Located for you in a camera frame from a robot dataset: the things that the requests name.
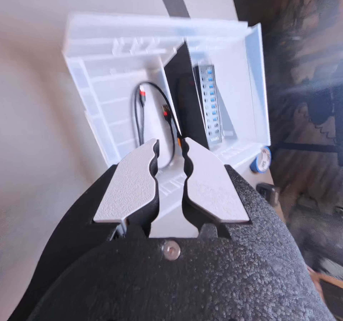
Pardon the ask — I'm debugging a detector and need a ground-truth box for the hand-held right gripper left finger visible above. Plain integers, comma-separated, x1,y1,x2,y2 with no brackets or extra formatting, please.
93,138,160,240

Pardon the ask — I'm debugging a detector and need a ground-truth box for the black bin divider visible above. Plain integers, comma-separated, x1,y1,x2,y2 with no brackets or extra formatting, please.
163,43,209,150

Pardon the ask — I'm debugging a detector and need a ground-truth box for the clear plastic bin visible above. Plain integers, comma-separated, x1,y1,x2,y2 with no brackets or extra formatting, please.
62,12,271,221

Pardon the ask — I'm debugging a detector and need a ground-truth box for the orange black USB cable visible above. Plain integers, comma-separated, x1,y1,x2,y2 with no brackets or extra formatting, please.
132,82,184,151

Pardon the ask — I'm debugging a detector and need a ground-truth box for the red black USB cable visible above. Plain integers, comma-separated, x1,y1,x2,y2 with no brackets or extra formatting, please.
133,84,178,169

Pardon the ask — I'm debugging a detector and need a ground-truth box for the black USB hub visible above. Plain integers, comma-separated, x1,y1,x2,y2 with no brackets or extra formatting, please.
192,64,237,150

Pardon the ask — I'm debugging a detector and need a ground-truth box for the blue tape roll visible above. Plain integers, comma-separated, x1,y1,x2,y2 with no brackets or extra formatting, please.
250,147,272,173

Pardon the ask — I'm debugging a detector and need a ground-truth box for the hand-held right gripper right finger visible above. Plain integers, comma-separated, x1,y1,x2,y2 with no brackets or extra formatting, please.
182,137,251,240

